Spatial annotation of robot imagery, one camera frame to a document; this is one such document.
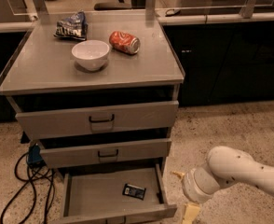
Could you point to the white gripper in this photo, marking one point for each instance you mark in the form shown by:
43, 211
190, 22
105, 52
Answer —
189, 186

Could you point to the dark blueberry rxbar wrapper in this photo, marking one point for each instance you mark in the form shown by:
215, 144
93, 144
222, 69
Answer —
134, 191

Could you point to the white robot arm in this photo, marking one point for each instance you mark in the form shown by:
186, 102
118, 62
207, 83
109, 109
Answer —
223, 168

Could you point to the grey bottom drawer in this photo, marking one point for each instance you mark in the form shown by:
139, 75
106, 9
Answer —
94, 196

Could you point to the grey drawer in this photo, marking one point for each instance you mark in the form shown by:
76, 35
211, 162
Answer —
101, 119
94, 196
105, 153

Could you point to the grey top drawer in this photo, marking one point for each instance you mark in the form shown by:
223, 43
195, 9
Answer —
101, 119

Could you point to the grey middle drawer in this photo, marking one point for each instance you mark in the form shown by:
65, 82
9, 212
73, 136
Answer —
105, 153

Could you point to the grey drawer cabinet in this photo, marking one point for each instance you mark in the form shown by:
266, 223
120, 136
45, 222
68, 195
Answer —
107, 133

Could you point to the dark counter cabinets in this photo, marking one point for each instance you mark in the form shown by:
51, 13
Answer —
214, 64

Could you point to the blue power box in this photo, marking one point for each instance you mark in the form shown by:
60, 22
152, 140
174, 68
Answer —
34, 158

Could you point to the red soda can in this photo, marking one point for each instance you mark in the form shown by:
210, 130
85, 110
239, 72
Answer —
124, 42

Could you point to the white ceramic bowl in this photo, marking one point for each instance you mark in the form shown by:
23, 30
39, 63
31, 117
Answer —
91, 54

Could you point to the blue chip bag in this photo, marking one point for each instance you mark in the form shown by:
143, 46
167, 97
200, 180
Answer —
74, 26

